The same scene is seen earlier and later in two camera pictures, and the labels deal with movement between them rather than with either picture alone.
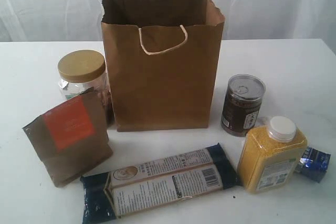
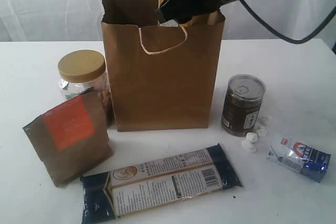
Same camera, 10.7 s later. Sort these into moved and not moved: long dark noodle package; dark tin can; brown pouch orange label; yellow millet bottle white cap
Moved: yellow millet bottle white cap
Not moved: long dark noodle package; brown pouch orange label; dark tin can
